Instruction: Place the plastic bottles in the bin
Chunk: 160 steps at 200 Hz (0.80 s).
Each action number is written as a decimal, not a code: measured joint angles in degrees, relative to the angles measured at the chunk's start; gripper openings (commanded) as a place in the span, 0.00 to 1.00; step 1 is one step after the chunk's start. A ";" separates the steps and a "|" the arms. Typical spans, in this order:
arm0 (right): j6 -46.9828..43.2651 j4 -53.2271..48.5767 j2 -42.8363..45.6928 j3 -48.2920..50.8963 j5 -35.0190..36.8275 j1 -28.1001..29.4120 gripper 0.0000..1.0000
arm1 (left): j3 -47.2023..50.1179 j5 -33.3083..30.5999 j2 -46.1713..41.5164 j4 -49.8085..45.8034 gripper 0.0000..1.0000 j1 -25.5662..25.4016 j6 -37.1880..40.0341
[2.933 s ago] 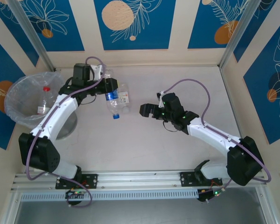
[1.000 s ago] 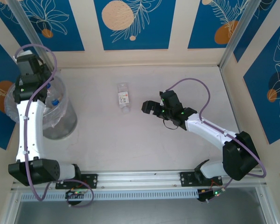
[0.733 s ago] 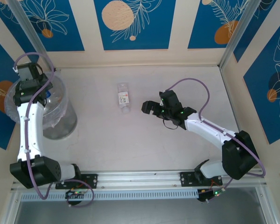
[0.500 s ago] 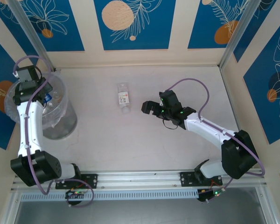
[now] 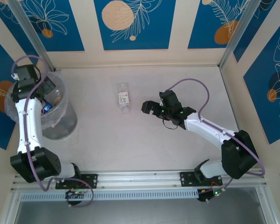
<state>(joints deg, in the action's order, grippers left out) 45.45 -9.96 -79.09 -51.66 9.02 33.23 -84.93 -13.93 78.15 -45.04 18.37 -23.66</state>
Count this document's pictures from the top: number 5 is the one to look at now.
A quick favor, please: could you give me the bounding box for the red and gold label bottle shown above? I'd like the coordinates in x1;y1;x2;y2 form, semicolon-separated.
54;90;64;105

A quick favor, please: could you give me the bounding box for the blue label clear bottle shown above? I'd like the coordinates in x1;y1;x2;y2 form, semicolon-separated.
41;99;54;115

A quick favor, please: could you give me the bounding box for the clear plastic bin liner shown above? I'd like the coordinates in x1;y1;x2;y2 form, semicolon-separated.
4;71;70;129

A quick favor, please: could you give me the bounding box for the clear plastic bin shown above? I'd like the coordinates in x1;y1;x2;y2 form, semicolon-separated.
4;72;78;140

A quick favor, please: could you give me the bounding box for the white label clear bottle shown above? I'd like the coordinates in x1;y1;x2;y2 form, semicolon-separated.
116;82;132;114

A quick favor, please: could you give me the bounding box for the small controller board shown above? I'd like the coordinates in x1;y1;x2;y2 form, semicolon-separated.
65;189;87;199
197;188;226;203

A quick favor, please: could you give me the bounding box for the grey metal panel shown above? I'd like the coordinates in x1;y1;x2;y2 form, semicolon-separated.
13;199;266;224

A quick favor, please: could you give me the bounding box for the thin black cable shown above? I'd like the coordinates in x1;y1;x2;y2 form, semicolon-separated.
162;118;179;131

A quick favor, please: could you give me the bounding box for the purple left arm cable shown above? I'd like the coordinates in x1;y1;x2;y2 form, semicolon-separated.
11;55;94;208

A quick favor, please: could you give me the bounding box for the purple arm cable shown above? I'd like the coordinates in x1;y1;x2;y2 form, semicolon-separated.
163;78;266;191
11;55;94;208

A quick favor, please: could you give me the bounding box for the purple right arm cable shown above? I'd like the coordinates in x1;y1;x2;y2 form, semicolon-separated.
163;78;266;191

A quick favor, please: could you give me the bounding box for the aluminium frame post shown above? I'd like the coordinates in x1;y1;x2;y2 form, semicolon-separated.
8;0;56;72
219;0;259;70

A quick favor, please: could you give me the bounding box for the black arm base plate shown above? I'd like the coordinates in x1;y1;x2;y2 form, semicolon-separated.
180;172;224;187
55;174;98;189

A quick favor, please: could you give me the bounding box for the aluminium mounting rail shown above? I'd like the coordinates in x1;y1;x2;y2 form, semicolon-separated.
13;169;268;191

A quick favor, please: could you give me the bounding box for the white slotted cable duct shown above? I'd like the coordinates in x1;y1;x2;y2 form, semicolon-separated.
20;189;200;201

